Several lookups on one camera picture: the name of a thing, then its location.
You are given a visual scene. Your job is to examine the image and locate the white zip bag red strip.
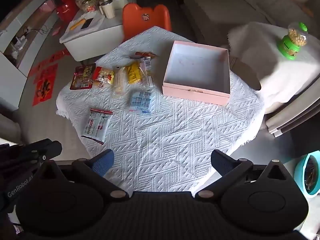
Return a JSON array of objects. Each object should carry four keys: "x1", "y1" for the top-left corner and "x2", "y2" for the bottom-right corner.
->
[{"x1": 81, "y1": 108, "x2": 113, "y2": 145}]

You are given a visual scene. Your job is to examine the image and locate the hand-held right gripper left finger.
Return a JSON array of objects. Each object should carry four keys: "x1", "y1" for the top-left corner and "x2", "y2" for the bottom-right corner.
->
[{"x1": 37, "y1": 149, "x2": 130, "y2": 202}]

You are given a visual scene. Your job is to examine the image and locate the orange plastic chair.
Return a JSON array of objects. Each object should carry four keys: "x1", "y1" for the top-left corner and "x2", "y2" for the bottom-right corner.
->
[{"x1": 122, "y1": 3, "x2": 172, "y2": 42}]

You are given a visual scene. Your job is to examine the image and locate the yellow snack packet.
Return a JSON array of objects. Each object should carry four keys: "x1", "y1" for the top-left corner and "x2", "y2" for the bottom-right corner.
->
[{"x1": 124, "y1": 62, "x2": 143, "y2": 85}]

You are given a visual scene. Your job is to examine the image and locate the white TV cabinet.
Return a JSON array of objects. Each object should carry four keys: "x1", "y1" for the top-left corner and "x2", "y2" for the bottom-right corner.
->
[{"x1": 0, "y1": 0, "x2": 59, "y2": 110}]

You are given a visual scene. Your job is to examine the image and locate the white cloth covered side table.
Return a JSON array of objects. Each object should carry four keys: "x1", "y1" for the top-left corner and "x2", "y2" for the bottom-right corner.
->
[{"x1": 227, "y1": 21, "x2": 320, "y2": 114}]

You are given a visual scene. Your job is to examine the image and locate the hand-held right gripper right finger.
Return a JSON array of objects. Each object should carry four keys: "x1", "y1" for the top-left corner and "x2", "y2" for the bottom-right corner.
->
[{"x1": 195, "y1": 149, "x2": 293, "y2": 201}]

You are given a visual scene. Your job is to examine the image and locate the large red paper square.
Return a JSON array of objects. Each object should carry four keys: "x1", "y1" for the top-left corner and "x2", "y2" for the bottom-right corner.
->
[{"x1": 32, "y1": 76, "x2": 57, "y2": 106}]

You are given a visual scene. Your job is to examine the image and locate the red plastic chair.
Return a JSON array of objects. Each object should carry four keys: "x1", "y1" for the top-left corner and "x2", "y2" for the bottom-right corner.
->
[{"x1": 55, "y1": 0, "x2": 78, "y2": 22}]

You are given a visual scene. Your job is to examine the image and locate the white textured tablecloth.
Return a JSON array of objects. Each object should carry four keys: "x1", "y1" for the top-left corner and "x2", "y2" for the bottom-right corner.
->
[{"x1": 55, "y1": 26, "x2": 265, "y2": 193}]

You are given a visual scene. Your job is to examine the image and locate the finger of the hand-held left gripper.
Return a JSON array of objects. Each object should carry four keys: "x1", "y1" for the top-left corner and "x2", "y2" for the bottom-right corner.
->
[{"x1": 21, "y1": 139, "x2": 63, "y2": 163}]

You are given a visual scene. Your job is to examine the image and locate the red paper banner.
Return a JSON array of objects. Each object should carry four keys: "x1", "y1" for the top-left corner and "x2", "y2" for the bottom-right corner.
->
[{"x1": 30, "y1": 49, "x2": 72, "y2": 77}]

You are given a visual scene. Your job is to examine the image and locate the grey sofa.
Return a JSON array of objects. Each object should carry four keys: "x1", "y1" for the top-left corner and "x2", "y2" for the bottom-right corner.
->
[{"x1": 175, "y1": 0, "x2": 320, "y2": 30}]

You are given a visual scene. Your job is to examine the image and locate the black phone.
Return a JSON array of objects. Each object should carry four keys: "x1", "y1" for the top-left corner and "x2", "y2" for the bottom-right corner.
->
[{"x1": 80, "y1": 18, "x2": 93, "y2": 30}]

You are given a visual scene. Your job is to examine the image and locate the clear cracker packet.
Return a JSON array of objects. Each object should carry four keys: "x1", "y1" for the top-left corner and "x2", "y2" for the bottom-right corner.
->
[{"x1": 113, "y1": 66, "x2": 127, "y2": 96}]

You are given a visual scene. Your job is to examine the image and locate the red and white snack packet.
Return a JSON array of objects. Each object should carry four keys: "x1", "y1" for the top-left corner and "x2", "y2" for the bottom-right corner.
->
[{"x1": 93, "y1": 66, "x2": 115, "y2": 88}]

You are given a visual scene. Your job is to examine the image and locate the bag of blue candies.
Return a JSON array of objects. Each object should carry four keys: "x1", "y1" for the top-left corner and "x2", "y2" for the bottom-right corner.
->
[{"x1": 129, "y1": 90, "x2": 153, "y2": 115}]

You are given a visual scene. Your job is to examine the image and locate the white coffee table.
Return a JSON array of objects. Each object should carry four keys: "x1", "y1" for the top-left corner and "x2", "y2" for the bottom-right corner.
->
[{"x1": 59, "y1": 11, "x2": 130, "y2": 62}]

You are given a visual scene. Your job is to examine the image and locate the pink cardboard box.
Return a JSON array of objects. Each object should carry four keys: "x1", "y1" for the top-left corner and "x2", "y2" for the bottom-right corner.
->
[{"x1": 162, "y1": 40, "x2": 230, "y2": 106}]

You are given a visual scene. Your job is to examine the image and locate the yellow pen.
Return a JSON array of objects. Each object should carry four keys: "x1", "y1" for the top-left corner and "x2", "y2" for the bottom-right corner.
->
[{"x1": 69, "y1": 19, "x2": 86, "y2": 30}]

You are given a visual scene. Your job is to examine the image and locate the dark red snack pouch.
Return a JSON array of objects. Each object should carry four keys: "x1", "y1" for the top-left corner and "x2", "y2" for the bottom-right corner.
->
[{"x1": 69, "y1": 64, "x2": 97, "y2": 91}]

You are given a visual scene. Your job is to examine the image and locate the clear long snack packet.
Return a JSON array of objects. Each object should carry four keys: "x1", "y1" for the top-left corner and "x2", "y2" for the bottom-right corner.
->
[{"x1": 139, "y1": 56, "x2": 154, "y2": 88}]

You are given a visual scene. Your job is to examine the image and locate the small glass jar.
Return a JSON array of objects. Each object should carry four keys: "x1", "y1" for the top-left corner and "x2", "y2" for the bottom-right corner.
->
[{"x1": 81, "y1": 0, "x2": 99, "y2": 13}]

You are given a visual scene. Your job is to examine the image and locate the small red snack packet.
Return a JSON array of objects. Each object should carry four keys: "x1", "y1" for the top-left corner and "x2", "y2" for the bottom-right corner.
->
[{"x1": 130, "y1": 52, "x2": 157, "y2": 60}]

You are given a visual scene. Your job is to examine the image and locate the green candy dispenser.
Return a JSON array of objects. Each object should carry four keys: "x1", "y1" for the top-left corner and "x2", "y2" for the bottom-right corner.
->
[{"x1": 276, "y1": 22, "x2": 308, "y2": 60}]

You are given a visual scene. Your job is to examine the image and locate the red paper rectangle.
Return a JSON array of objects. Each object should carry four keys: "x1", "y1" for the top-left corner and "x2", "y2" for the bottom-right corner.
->
[{"x1": 37, "y1": 64, "x2": 58, "y2": 77}]

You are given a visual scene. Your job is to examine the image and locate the teal basket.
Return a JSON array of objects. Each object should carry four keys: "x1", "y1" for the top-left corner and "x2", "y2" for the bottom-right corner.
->
[{"x1": 294, "y1": 150, "x2": 320, "y2": 198}]

